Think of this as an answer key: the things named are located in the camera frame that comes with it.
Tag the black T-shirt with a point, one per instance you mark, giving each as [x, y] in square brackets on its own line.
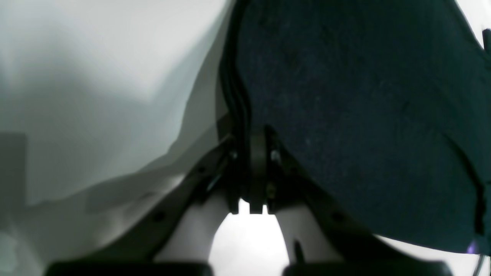
[386, 103]

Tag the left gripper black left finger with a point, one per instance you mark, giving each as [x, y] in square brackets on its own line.
[176, 236]

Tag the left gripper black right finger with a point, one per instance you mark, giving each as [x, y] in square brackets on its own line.
[321, 238]

